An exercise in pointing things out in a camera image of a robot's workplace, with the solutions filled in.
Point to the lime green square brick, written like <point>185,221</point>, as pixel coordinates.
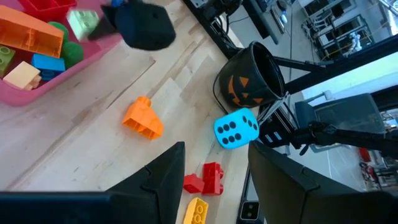
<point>6,59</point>

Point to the yellow long curved brick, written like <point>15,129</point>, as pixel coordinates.
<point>196,213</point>

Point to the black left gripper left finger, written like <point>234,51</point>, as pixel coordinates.
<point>152,193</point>

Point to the pink plastic bin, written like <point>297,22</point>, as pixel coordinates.
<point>18,98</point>

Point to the large red brick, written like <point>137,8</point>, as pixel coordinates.
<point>212,179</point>

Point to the royal blue toy brick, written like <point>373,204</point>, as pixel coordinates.
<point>116,2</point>

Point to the black box with white labels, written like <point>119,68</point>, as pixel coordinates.
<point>276,130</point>

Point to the white side table top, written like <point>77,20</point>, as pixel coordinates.
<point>357,81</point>

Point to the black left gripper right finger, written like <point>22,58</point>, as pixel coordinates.
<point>295,196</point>

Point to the orange sloped brick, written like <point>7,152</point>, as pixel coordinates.
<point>143,119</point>
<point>28,25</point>

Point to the pale green square brick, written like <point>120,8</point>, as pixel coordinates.
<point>81,23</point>

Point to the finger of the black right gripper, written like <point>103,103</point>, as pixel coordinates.
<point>146,25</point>
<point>109,18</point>

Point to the small red brick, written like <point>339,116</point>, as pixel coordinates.
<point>193,184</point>

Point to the pale yellow square brick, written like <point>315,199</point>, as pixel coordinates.
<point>20,74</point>

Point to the teal plush die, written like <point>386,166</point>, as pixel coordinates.
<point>236,118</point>

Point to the green translucent bear figure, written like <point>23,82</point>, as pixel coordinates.
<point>73,54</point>

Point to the blue two-layer brick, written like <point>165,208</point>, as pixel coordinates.
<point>48,62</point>

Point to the black slanted stand bar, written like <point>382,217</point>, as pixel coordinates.
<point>342,67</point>

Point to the black pumpkin face bucket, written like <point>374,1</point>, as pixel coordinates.
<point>248,71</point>

